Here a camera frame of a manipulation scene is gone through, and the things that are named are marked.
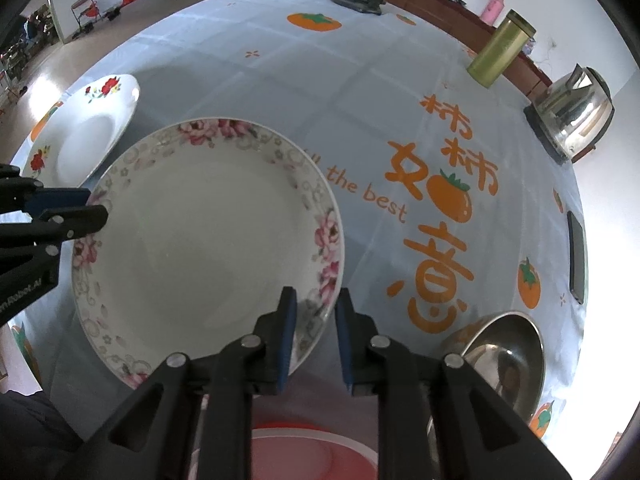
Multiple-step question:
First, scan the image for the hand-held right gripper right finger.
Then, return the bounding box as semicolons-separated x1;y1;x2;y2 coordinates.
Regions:
335;287;573;480

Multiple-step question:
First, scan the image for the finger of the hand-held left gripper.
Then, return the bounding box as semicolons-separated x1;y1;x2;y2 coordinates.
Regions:
0;204;109;262
0;164;92;225

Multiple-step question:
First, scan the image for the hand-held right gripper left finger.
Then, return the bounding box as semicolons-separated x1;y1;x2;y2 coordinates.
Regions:
55;286;299;480

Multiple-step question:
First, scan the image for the red plastic plate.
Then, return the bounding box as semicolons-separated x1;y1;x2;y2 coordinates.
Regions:
250;422;379;480

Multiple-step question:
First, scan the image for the pink floral rim plate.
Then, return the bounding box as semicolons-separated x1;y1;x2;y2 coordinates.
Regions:
71;118;346;390

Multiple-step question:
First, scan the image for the stainless steel bowl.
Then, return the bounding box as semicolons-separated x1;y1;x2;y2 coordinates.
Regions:
425;311;546;466

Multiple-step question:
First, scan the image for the red flower white plate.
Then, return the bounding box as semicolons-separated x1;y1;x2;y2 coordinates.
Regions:
27;74;141;188

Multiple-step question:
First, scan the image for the person's dark clothing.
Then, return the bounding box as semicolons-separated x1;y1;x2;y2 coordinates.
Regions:
0;390;101;480

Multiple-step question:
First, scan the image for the red folding chair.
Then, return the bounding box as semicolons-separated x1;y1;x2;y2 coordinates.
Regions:
70;0;103;33

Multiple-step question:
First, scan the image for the black smartphone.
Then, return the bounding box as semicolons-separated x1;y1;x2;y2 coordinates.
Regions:
567;211;587;305

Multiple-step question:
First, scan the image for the persimmon print tablecloth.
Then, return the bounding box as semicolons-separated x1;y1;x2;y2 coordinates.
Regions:
10;0;587;480

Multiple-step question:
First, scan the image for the stainless steel electric kettle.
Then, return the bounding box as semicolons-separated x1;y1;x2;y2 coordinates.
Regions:
523;63;615;163

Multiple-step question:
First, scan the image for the green tin canister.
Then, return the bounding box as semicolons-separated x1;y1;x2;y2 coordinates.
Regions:
466;9;537;90

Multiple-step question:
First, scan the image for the brown wooden sideboard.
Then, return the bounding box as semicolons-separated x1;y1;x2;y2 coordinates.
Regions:
385;0;553;98

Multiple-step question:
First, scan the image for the pink bottle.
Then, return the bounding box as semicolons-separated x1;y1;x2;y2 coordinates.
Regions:
481;0;505;26

